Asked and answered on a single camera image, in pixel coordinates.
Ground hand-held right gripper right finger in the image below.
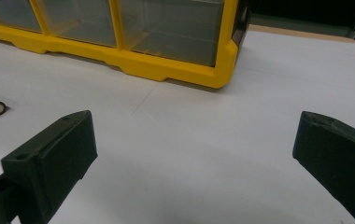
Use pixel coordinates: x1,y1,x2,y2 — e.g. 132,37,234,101
291,110,355,224

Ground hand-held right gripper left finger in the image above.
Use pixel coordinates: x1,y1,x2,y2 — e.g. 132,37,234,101
0,109,99,224

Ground yellow black drawer organizer cabinet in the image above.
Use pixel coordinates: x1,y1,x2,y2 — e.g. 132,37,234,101
0,0,251,90

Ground clear plastic drawer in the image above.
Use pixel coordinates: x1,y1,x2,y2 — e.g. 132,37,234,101
118,0,226,68

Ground set of clear drawers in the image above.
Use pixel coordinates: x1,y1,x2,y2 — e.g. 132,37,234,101
0,0,118,49

